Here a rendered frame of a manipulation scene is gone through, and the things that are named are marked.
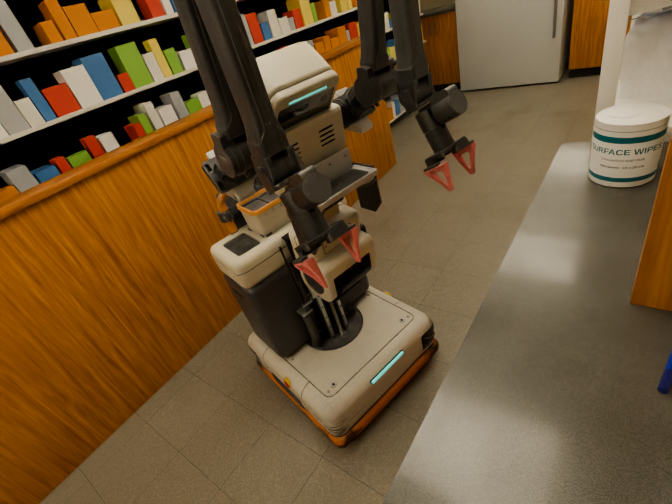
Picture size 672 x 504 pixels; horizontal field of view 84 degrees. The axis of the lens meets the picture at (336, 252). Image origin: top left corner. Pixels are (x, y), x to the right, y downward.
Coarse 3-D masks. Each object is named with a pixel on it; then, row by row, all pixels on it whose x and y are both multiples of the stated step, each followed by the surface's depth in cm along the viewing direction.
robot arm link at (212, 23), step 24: (216, 0) 55; (216, 24) 57; (240, 24) 58; (216, 48) 61; (240, 48) 59; (240, 72) 61; (240, 96) 63; (264, 96) 64; (264, 120) 66; (264, 144) 67; (288, 144) 70; (264, 168) 70; (288, 168) 72
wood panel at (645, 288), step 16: (656, 208) 50; (656, 224) 51; (656, 240) 52; (640, 256) 57; (656, 256) 53; (640, 272) 56; (656, 272) 55; (640, 288) 58; (656, 288) 56; (640, 304) 59; (656, 304) 58
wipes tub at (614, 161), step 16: (608, 112) 84; (624, 112) 82; (640, 112) 80; (656, 112) 78; (608, 128) 80; (624, 128) 78; (640, 128) 77; (656, 128) 76; (592, 144) 87; (608, 144) 82; (624, 144) 79; (640, 144) 78; (656, 144) 79; (592, 160) 88; (608, 160) 83; (624, 160) 81; (640, 160) 80; (656, 160) 81; (592, 176) 89; (608, 176) 85; (624, 176) 83; (640, 176) 82
